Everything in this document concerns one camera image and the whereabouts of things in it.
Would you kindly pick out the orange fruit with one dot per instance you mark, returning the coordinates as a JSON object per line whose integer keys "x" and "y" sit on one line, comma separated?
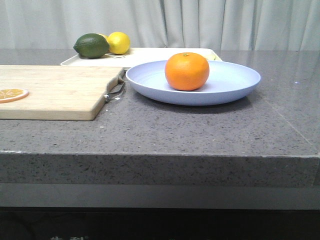
{"x": 187, "y": 71}

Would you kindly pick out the light blue plate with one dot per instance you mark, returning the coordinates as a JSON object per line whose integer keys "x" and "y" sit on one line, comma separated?
{"x": 224, "y": 82}

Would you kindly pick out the white tray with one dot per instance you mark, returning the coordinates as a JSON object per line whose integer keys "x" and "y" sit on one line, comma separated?
{"x": 135, "y": 56}

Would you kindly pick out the pale yellow food pieces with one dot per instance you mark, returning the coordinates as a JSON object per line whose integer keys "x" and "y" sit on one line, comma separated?
{"x": 210, "y": 57}

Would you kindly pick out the yellow lemon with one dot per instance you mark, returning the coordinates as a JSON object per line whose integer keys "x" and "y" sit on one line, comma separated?
{"x": 119, "y": 43}

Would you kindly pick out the green lime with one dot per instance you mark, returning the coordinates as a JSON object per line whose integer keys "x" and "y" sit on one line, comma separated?
{"x": 91, "y": 45}

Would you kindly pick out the wooden cutting board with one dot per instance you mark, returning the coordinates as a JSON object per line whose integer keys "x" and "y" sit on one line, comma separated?
{"x": 67, "y": 93}

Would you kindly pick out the white curtain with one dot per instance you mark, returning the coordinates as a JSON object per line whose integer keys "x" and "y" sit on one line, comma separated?
{"x": 225, "y": 25}

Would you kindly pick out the orange slice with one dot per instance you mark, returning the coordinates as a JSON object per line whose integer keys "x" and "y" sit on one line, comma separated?
{"x": 12, "y": 94}

